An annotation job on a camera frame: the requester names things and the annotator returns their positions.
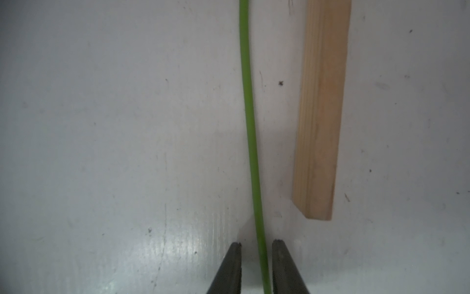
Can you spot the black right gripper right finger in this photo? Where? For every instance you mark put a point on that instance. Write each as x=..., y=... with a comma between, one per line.
x=285, y=275

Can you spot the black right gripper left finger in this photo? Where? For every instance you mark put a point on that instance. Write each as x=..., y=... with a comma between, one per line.
x=228, y=277

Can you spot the wooden clothes rack frame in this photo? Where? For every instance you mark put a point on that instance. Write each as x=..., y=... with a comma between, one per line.
x=320, y=107

